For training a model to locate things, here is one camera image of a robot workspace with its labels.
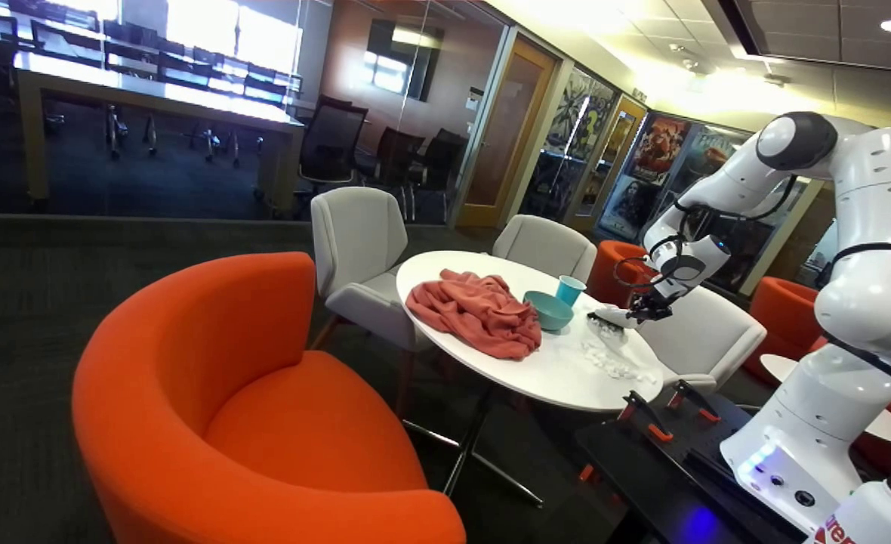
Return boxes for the tall-backed white chair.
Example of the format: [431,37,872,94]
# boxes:
[307,185,422,352]

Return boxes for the long wooden counter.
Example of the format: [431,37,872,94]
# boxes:
[11,49,307,209]

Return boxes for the red wall poster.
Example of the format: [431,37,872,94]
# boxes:
[626,113,695,187]

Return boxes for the pink cloth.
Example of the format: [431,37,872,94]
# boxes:
[406,267,546,362]

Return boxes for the black perforated mounting board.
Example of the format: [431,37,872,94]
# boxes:
[622,387,818,544]

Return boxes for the black office chair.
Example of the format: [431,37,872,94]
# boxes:
[296,98,371,192]
[416,126,472,226]
[371,126,430,220]

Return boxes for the teal cup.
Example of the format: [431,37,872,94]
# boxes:
[553,272,590,312]

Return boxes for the wall mounted screen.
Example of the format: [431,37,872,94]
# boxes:
[364,16,447,104]

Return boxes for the white foam bits pile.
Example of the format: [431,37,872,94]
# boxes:
[573,323,669,403]

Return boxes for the teal bowl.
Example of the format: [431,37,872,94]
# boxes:
[520,288,578,335]

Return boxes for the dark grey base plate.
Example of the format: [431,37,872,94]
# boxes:
[573,403,769,544]

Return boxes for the wooden door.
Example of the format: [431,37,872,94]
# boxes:
[452,37,564,243]

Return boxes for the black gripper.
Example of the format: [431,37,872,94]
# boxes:
[626,280,686,328]

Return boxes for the wide white chair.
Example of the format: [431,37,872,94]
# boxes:
[634,286,769,393]

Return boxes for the large orange tub chair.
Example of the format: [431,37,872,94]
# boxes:
[68,252,472,544]

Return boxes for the white hand brush black bristles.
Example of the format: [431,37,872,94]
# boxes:
[584,306,641,335]

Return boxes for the low white chair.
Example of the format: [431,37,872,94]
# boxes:
[490,212,602,288]

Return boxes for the chrome table base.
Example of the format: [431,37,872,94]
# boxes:
[399,391,546,508]

